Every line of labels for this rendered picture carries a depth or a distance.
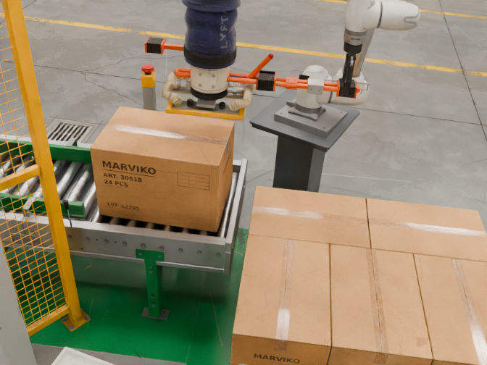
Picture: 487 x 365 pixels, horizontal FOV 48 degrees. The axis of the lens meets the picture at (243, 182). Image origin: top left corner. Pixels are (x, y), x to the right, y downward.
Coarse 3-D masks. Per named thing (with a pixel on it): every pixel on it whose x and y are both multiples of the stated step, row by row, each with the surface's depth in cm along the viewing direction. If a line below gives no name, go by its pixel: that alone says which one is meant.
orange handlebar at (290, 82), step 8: (168, 48) 259; (176, 48) 259; (176, 72) 236; (184, 72) 236; (232, 80) 236; (240, 80) 235; (248, 80) 235; (256, 80) 235; (280, 80) 238; (288, 80) 235; (296, 80) 236; (304, 80) 237; (288, 88) 235; (304, 88) 235; (328, 88) 234; (336, 88) 233
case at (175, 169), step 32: (128, 128) 261; (160, 128) 262; (192, 128) 264; (224, 128) 265; (96, 160) 250; (128, 160) 246; (160, 160) 244; (192, 160) 242; (224, 160) 253; (96, 192) 261; (128, 192) 258; (160, 192) 255; (192, 192) 251; (224, 192) 269; (192, 224) 263
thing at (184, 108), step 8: (168, 104) 237; (184, 104) 237; (192, 104) 236; (216, 104) 239; (224, 104) 235; (168, 112) 235; (176, 112) 234; (184, 112) 234; (192, 112) 234; (200, 112) 234; (208, 112) 234; (216, 112) 234; (224, 112) 234; (232, 112) 234; (240, 112) 236
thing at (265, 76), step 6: (258, 72) 236; (264, 72) 240; (270, 72) 239; (276, 72) 238; (258, 78) 233; (264, 78) 235; (270, 78) 235; (258, 84) 234; (264, 84) 234; (270, 84) 233; (264, 90) 235; (270, 90) 234
